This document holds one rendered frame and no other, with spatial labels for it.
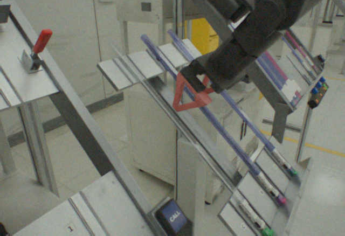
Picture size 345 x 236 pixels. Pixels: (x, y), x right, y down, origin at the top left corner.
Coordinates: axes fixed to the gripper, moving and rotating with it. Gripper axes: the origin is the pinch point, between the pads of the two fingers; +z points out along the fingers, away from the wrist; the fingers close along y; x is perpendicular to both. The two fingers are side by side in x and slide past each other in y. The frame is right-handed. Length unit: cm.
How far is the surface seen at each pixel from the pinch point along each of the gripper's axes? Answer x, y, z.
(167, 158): 6, -65, 90
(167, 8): -49, -69, 28
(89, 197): 2.7, 19.9, 14.8
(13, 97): -18.4, 21.0, 13.3
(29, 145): -21, 10, 47
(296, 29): -20, -421, 68
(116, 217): 8.1, 18.0, 15.1
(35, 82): -20.0, 16.1, 13.0
